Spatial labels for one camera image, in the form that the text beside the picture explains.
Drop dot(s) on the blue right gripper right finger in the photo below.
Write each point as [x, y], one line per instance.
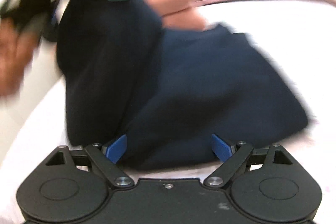
[222, 148]

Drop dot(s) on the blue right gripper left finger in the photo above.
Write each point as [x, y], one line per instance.
[115, 149]

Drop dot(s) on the navy striped track pants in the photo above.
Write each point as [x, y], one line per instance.
[166, 90]

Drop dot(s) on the person's left hand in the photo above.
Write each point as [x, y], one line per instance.
[17, 50]

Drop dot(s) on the pink folded quilt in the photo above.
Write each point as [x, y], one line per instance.
[181, 14]

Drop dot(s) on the floral white bedspread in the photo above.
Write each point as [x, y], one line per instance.
[297, 36]

